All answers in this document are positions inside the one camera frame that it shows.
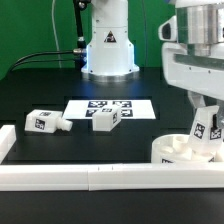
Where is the grey thin cable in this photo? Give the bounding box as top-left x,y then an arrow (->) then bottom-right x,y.
50,0 -> 63,69

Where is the white round stool seat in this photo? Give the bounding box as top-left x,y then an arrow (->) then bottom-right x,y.
151,134 -> 224,163

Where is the black camera stand pole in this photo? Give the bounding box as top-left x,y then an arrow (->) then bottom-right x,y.
72,0 -> 90,70

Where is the white fence rail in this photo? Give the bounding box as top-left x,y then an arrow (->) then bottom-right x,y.
0,125 -> 16,164
0,162 -> 224,191

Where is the black cable pair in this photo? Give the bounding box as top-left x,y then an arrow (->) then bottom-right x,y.
9,49 -> 84,72

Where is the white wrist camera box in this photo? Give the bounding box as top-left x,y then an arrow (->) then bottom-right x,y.
158,16 -> 177,42

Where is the white front fence rail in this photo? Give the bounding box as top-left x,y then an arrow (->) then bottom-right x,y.
0,162 -> 224,191

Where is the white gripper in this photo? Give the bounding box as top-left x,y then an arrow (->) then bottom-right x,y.
162,42 -> 224,114

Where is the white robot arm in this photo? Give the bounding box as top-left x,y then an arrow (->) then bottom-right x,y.
82,0 -> 224,118

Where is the white marker sheet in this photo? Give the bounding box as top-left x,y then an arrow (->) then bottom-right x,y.
63,100 -> 156,119

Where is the white left fence rail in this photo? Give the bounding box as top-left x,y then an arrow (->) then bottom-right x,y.
0,125 -> 16,164

